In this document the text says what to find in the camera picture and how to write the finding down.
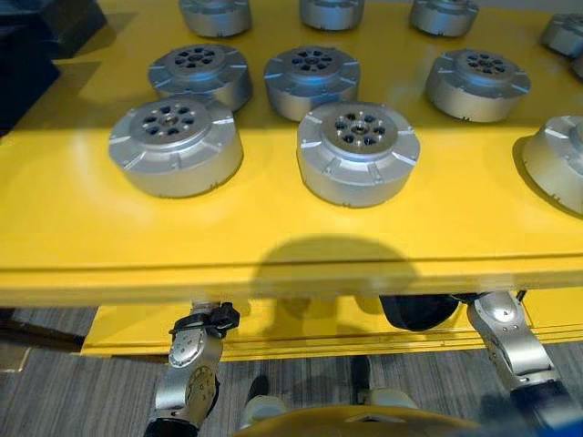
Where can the silver left robot leg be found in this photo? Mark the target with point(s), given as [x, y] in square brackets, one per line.
[266, 409]

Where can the silver right robot leg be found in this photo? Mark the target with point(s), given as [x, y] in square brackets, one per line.
[387, 398]

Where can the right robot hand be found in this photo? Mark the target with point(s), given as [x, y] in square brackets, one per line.
[416, 313]

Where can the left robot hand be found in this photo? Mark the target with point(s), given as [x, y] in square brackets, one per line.
[206, 305]

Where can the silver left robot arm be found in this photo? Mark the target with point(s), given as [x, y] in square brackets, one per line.
[189, 378]

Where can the dark blue box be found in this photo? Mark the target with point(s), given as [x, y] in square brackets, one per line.
[32, 54]

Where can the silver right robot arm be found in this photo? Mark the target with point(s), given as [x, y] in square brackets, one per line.
[514, 346]

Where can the dark left robot foot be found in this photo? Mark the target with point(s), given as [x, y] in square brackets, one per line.
[258, 387]

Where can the yellow metal shelf board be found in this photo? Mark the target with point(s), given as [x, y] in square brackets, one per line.
[136, 236]
[319, 337]

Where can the silver round motor part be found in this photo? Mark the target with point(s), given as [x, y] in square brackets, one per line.
[558, 164]
[175, 150]
[215, 17]
[200, 75]
[478, 86]
[565, 35]
[331, 13]
[312, 82]
[444, 17]
[358, 157]

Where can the dark right robot foot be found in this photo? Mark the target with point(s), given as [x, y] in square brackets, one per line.
[361, 371]

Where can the silver robot leg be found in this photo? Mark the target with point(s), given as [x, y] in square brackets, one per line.
[266, 409]
[387, 398]

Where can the dark robot foot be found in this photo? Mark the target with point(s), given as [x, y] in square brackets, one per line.
[258, 387]
[361, 371]

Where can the blue plastic box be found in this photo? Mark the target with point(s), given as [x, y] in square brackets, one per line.
[553, 421]

